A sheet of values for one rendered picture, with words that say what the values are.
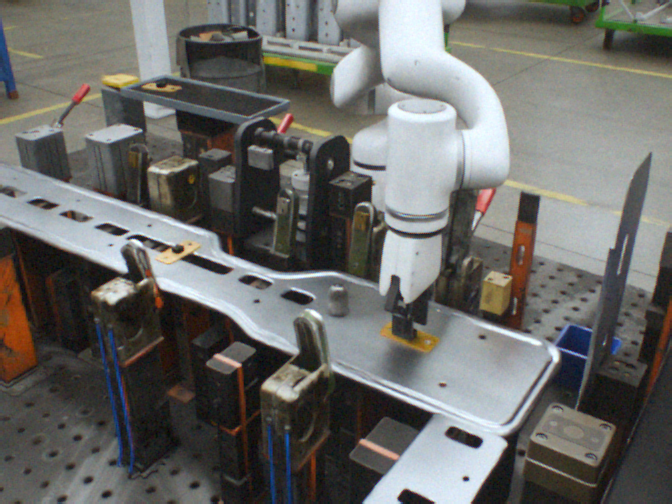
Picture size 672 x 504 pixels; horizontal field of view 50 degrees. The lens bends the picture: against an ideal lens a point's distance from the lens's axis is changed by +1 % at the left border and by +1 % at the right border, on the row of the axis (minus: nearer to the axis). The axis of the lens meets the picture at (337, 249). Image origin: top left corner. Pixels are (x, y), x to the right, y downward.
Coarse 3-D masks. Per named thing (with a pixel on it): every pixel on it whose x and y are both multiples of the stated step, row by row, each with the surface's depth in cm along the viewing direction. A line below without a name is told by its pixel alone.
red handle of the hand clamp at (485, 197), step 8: (480, 192) 118; (488, 192) 117; (480, 200) 117; (488, 200) 117; (480, 208) 116; (480, 216) 116; (472, 232) 115; (456, 248) 114; (456, 256) 113; (456, 264) 113
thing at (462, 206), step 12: (456, 192) 109; (468, 192) 109; (456, 204) 111; (468, 204) 108; (456, 216) 111; (468, 216) 109; (456, 228) 112; (468, 228) 110; (444, 240) 112; (456, 240) 112; (468, 240) 111; (444, 252) 113; (468, 252) 113; (444, 264) 113; (456, 276) 113
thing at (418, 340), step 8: (384, 328) 108; (384, 336) 106; (392, 336) 106; (416, 336) 106; (424, 336) 106; (432, 336) 106; (408, 344) 104; (416, 344) 104; (424, 344) 104; (432, 344) 104
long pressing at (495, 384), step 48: (48, 192) 152; (48, 240) 134; (96, 240) 133; (192, 240) 133; (192, 288) 118; (240, 288) 118; (288, 288) 118; (288, 336) 106; (336, 336) 106; (528, 336) 106; (384, 384) 97; (432, 384) 97; (480, 384) 97; (528, 384) 97
